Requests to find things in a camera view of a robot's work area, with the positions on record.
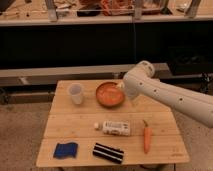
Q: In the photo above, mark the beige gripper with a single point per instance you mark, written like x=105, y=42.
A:
x=120, y=85

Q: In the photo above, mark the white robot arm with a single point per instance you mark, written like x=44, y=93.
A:
x=139, y=80

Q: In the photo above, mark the orange ceramic bowl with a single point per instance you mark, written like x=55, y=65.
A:
x=109, y=95

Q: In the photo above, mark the white plastic bottle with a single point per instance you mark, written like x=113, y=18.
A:
x=114, y=128

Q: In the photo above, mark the clear plastic cup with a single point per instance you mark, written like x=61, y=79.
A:
x=75, y=91

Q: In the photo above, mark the wooden folding table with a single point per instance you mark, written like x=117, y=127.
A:
x=68, y=122

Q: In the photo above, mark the orange carrot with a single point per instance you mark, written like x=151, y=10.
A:
x=147, y=137

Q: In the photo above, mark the black white striped cloth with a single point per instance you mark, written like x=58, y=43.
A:
x=108, y=153

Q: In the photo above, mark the blue cloth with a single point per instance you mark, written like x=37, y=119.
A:
x=65, y=150

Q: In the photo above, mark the background workbench shelf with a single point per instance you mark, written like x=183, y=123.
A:
x=74, y=12

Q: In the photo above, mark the low metal bench rail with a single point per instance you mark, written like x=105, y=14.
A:
x=45, y=76

